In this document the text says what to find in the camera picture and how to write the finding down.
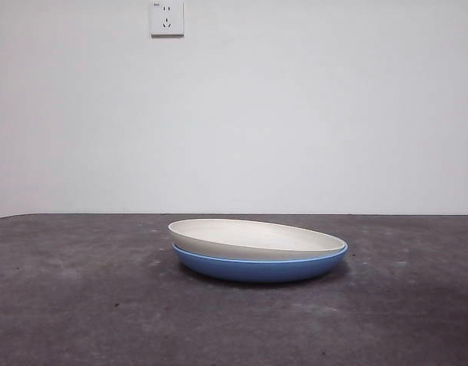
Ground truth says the white wall socket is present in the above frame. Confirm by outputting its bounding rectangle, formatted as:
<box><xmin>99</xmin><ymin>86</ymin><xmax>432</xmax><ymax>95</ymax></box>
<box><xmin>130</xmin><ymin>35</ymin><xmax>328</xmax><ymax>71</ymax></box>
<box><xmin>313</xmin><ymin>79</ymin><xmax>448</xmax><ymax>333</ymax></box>
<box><xmin>149</xmin><ymin>2</ymin><xmax>184</xmax><ymax>38</ymax></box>

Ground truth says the white round plate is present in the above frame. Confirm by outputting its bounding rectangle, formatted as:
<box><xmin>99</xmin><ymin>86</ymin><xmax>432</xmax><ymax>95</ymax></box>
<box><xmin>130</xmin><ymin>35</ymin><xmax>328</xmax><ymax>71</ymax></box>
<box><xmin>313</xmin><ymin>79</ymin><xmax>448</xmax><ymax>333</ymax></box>
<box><xmin>167</xmin><ymin>218</ymin><xmax>345</xmax><ymax>262</ymax></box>

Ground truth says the blue round plate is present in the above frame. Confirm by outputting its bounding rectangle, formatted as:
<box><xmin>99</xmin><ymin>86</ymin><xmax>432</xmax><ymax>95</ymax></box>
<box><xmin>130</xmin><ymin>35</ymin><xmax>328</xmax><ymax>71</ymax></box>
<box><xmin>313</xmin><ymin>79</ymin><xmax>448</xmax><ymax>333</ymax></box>
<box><xmin>171</xmin><ymin>242</ymin><xmax>349</xmax><ymax>284</ymax></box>

